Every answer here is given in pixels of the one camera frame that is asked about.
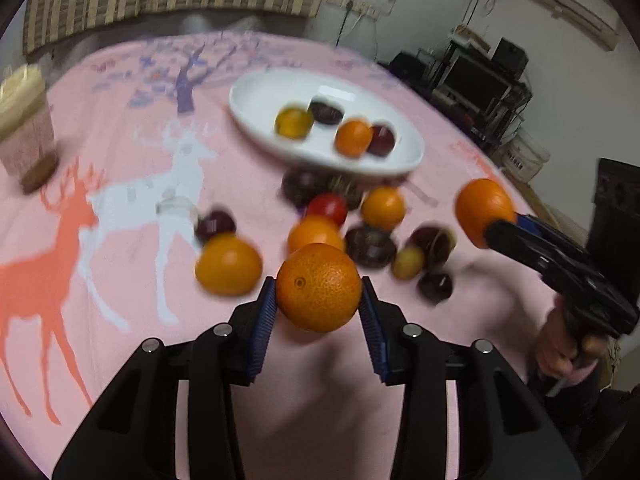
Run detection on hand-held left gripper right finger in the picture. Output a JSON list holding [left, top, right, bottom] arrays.
[[359, 276, 583, 480]]

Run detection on dark wooden cabinet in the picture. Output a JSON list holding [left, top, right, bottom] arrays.
[[585, 157, 640, 281]]

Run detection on small orange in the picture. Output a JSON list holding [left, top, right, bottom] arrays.
[[287, 215, 346, 257], [361, 187, 406, 231], [334, 119, 374, 158]]

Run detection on white plastic bin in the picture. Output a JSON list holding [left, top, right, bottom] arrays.
[[504, 131, 549, 182]]

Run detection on pink deer print tablecloth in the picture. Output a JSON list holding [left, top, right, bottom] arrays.
[[0, 30, 566, 480]]

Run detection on black equipment rack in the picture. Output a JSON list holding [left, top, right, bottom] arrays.
[[389, 36, 534, 147]]

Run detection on yellow round fruit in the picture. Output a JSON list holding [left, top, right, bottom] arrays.
[[274, 106, 315, 141]]

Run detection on white power strip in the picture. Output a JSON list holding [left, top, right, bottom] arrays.
[[327, 0, 387, 20]]

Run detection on smooth round orange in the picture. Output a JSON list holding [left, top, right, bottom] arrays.
[[455, 178, 516, 249]]

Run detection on medium orange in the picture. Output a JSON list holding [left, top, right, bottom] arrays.
[[195, 234, 264, 297]]

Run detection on white oval plate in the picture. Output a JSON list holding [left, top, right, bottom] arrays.
[[228, 67, 426, 177]]

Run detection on person's right hand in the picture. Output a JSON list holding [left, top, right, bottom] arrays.
[[531, 305, 608, 380]]

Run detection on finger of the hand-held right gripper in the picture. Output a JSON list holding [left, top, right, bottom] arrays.
[[515, 213, 571, 251], [484, 218, 548, 272]]

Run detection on dark red plum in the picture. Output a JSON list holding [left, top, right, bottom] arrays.
[[409, 226, 457, 267]]

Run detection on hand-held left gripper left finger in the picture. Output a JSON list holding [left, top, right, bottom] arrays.
[[52, 276, 278, 480]]

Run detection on small yellow-green fruit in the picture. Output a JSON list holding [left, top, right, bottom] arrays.
[[391, 246, 425, 281]]

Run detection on large dimpled orange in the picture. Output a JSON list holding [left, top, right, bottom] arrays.
[[276, 243, 363, 333]]

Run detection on beige paper cup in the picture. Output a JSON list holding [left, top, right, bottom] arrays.
[[0, 64, 60, 194]]

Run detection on bright red plum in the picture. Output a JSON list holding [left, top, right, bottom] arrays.
[[306, 193, 349, 227]]

